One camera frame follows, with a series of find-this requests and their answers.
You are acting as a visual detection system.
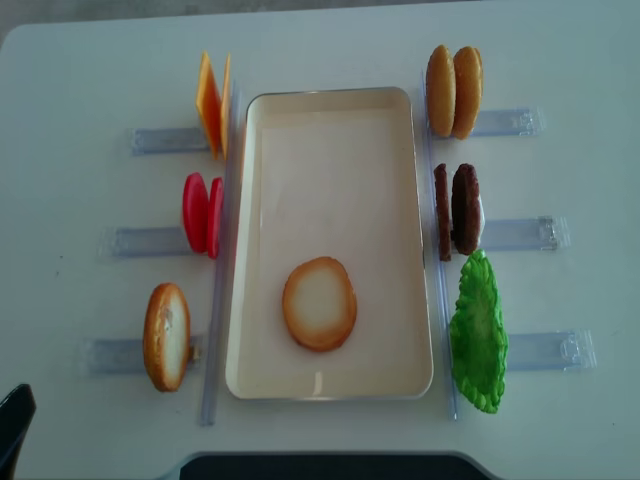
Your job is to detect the clear tomato pusher track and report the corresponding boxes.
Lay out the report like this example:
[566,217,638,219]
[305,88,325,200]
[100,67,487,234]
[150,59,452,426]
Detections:
[97,226,194,259]

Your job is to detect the clear bun pusher track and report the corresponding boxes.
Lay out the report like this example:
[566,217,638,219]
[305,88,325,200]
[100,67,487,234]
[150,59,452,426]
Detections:
[471,107,546,137]

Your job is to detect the red tomato slice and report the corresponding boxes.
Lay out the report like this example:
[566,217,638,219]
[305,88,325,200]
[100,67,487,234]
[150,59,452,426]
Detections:
[182,172,209,254]
[206,177,224,259]

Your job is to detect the clear bread pusher track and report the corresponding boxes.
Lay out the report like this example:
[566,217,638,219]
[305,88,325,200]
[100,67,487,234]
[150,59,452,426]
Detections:
[79,333,207,376]

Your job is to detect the clear cheese pusher track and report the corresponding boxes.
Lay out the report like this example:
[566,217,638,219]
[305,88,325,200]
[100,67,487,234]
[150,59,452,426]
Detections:
[129,127,210,155]

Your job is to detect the outer golden bun slice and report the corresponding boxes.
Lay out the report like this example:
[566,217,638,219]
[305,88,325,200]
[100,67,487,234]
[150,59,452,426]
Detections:
[452,46,483,140]

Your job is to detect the cream rectangular tray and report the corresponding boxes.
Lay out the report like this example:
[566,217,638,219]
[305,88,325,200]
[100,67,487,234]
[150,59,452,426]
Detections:
[225,87,433,400]

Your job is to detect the upright bread slice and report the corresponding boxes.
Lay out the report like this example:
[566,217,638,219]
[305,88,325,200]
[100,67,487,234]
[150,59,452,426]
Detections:
[143,283,190,392]

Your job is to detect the orange cheese slice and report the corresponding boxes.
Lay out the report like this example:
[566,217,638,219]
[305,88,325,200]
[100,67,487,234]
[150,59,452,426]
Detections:
[195,51,222,159]
[220,53,231,160]

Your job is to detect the clear long rail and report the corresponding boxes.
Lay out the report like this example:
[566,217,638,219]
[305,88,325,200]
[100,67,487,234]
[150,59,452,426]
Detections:
[421,69,458,421]
[199,80,245,427]

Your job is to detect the clear lettuce pusher track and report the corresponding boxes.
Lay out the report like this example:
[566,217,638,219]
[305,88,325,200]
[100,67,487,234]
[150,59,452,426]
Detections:
[507,329,597,371]

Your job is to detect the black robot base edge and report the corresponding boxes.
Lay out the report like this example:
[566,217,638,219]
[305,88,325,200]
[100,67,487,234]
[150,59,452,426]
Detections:
[180,454,488,479]

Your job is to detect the inner golden bun slice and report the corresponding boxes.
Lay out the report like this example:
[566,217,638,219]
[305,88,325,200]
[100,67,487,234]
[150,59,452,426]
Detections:
[426,45,456,137]

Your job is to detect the bread slice on tray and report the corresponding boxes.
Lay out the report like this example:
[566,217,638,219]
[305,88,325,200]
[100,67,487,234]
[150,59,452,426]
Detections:
[282,256,357,352]

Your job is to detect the outer red tomato slice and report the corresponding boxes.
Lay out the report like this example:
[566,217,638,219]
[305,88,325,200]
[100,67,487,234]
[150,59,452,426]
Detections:
[182,172,209,254]

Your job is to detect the clear right long rail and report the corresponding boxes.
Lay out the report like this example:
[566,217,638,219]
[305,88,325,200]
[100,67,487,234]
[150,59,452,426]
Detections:
[421,69,458,421]

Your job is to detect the green lettuce leaf in rack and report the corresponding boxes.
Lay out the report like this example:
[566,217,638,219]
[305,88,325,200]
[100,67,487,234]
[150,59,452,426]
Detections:
[450,249,509,414]

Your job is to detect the brown meat patty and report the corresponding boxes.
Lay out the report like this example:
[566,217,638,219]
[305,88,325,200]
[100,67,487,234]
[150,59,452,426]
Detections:
[451,163,483,255]
[433,163,451,262]

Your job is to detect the inner brown meat patty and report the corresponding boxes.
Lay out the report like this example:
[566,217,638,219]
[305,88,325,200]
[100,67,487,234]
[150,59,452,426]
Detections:
[433,163,451,262]

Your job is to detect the inner red tomato slice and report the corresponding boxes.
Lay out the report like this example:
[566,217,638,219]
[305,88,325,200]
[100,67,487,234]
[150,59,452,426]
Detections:
[206,177,224,259]

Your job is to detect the inner orange cheese slice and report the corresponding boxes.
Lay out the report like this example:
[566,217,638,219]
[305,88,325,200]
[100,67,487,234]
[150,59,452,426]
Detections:
[220,53,231,160]

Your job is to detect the clear left long rail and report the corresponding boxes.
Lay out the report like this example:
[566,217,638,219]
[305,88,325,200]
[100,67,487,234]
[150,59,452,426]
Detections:
[199,80,245,427]

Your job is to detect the outer brown meat patty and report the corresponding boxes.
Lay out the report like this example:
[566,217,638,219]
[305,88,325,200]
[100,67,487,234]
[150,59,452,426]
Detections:
[451,163,483,255]

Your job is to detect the outer orange cheese slice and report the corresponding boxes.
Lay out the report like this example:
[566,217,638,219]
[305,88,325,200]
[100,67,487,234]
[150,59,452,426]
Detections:
[195,51,222,159]

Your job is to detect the clear patty pusher track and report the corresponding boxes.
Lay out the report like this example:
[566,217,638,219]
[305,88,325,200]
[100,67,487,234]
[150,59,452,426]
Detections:
[479,216,571,251]

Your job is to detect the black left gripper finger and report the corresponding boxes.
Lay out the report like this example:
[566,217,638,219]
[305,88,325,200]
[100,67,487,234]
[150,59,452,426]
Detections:
[0,384,36,480]

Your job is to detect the golden bun slice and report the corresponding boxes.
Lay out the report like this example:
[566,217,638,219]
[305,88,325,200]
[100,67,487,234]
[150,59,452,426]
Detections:
[426,45,456,137]
[452,46,483,140]

